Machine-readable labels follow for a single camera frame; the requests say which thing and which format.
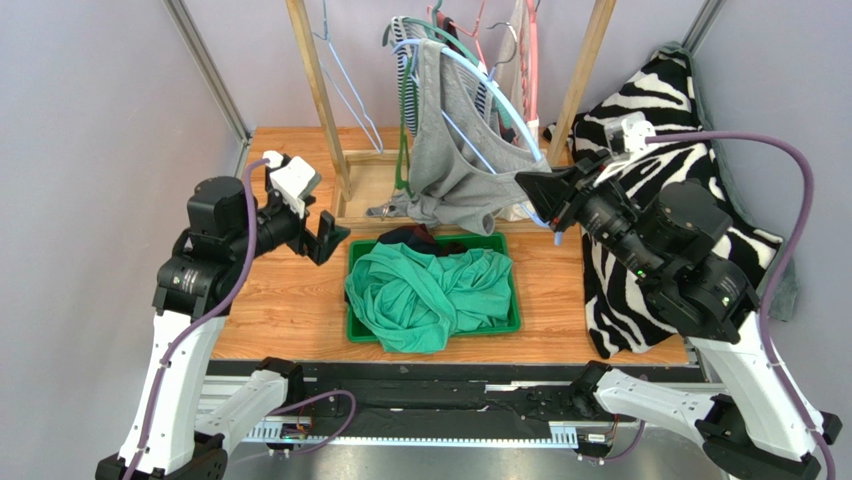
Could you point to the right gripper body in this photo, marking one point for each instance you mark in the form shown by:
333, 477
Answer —
567, 202

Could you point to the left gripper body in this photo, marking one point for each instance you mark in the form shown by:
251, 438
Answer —
277, 224

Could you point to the navy maroon tank top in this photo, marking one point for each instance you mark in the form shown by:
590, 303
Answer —
419, 239

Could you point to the grey tank top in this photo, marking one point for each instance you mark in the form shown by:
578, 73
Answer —
462, 172

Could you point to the green tank top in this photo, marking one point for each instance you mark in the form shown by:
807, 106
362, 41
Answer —
426, 293

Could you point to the green velvet hanger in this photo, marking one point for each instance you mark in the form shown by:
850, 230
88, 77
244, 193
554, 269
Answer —
408, 101

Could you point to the light blue plastic hanger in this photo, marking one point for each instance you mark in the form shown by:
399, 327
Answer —
495, 108

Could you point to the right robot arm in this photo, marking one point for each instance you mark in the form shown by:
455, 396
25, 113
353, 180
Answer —
760, 427

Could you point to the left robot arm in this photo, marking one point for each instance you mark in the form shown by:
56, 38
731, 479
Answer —
195, 290

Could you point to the pink plastic hanger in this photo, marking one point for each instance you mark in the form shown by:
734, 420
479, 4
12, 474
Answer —
529, 61

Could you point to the white tank top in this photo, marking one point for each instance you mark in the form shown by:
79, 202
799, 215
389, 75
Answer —
508, 75

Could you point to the teal plastic hanger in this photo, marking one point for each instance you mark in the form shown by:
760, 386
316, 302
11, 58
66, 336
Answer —
459, 46

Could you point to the blue striped tank top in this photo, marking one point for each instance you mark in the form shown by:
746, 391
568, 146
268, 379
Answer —
406, 73

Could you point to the wooden clothes rack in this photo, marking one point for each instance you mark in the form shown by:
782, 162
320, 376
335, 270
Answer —
373, 164

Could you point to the zebra print blanket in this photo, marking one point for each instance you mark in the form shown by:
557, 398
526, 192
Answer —
665, 91

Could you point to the green plastic tray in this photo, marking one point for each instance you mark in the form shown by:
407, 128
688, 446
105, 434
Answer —
432, 333

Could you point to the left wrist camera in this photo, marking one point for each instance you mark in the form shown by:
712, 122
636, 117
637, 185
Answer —
294, 178

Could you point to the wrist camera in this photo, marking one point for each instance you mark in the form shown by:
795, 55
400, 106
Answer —
626, 143
294, 178

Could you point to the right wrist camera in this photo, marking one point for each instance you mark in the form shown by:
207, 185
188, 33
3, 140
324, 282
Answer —
626, 143

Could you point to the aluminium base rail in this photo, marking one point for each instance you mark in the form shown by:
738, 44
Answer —
434, 404

